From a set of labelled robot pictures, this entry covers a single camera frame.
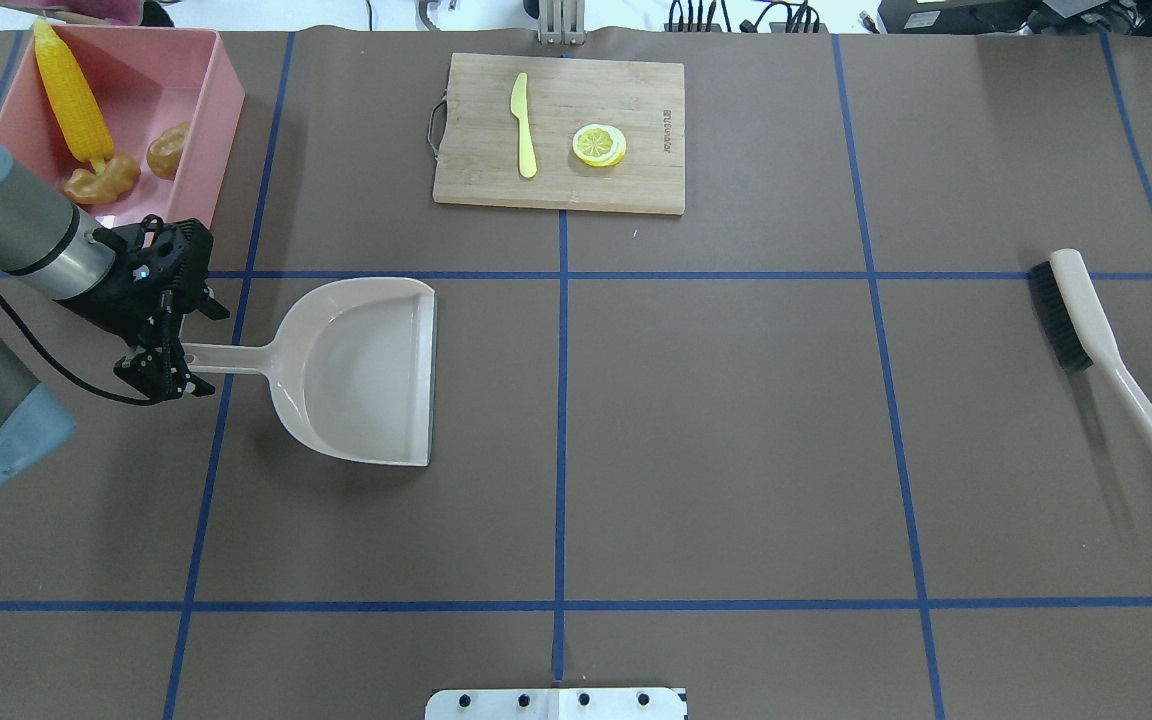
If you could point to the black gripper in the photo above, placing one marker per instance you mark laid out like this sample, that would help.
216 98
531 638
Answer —
114 303

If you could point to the beige plastic dustpan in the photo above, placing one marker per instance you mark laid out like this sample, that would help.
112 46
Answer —
350 369

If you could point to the tan toy ginger root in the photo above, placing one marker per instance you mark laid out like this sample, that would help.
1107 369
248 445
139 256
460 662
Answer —
98 187

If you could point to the brown toy potato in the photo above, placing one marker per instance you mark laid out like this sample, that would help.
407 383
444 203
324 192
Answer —
164 154

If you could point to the yellow toy corn cob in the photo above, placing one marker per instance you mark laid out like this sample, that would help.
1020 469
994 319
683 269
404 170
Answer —
71 99

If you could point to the beige hand brush black bristles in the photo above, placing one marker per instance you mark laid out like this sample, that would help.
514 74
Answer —
1076 327

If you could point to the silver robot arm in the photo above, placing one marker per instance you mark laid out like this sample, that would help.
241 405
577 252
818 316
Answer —
48 243

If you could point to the pink plastic bin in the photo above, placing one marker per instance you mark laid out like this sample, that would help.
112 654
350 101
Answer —
145 80

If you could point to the yellow plastic toy knife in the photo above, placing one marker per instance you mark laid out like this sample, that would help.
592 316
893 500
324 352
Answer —
527 165

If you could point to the bamboo cutting board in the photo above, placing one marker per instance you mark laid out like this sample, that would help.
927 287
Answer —
564 134

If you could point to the yellow toy lemon slices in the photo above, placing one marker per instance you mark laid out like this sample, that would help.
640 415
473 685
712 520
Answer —
599 145

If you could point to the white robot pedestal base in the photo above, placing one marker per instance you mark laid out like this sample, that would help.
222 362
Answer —
559 703

